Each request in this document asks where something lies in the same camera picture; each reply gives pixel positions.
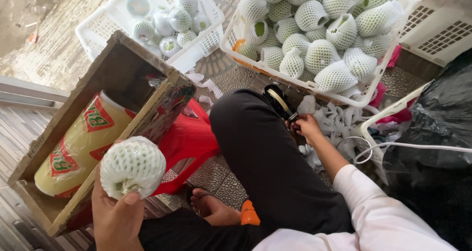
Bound person's right hand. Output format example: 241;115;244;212
285;113;326;148

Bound person's left hand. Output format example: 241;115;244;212
91;162;146;251

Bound black tape dispenser with tape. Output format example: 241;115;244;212
262;84;299;123

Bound fruit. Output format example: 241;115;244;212
100;135;167;201

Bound pile of white foam nets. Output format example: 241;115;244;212
297;95;380;170

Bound person's black trousers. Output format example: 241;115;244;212
88;89;354;251

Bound large white plastic basket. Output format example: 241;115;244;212
220;0;415;108

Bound heap of foam-netted fruits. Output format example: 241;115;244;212
236;0;406;98

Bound pile of pink foam nets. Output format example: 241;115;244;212
369;44;417;124

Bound white basket with nets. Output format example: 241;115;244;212
350;81;434;185

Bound strips of white foam net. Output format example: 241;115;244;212
184;70;224;116

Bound orange plastic object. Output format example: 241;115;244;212
240;200;260;226

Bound red plastic stool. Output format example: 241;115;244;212
151;98;221;197

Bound person's bare foot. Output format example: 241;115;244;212
191;188;242;226

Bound black plastic bag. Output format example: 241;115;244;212
382;48;472;251

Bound group of plastic-wrapped netted fruits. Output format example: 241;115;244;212
131;0;212;58

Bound empty white plastic basket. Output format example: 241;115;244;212
398;0;472;68

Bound wooden crate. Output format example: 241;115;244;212
7;30;198;237

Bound round teal sticker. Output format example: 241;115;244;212
126;0;151;17

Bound small white plastic basket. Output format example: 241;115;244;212
75;0;225;74

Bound yellowish wrap roll, red-green label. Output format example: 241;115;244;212
34;90;137;199

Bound metal door track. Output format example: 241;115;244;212
0;76;71;109

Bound white cable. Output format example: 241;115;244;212
336;136;472;165

